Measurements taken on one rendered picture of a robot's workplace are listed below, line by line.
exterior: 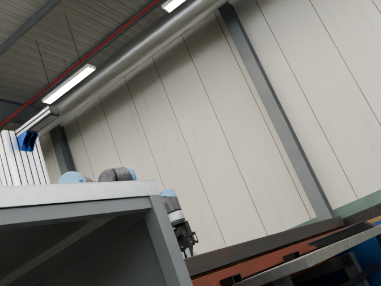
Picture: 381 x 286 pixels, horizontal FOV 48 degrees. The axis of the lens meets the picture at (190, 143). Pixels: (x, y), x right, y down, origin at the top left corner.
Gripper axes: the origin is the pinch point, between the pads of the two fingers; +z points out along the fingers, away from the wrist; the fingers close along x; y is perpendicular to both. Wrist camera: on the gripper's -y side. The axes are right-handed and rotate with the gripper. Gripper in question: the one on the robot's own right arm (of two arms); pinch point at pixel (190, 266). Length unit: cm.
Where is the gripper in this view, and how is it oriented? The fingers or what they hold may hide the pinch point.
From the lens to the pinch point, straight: 190.7
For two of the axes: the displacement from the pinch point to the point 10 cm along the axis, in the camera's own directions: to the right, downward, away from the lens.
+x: -7.1, 4.7, 5.3
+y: 6.2, 0.4, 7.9
